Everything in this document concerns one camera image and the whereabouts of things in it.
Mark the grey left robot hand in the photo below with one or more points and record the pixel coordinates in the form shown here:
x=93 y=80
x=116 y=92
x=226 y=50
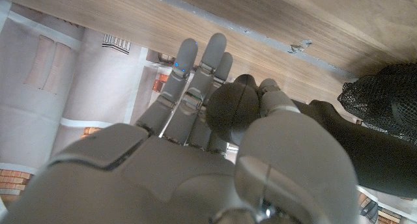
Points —
x=163 y=178

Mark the black game controller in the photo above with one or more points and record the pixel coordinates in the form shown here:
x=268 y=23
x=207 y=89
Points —
x=374 y=159

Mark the black mesh netting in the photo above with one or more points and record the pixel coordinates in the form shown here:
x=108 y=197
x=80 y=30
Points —
x=378 y=100

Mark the printed bookshelf backdrop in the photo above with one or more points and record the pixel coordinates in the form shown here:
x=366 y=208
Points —
x=91 y=87

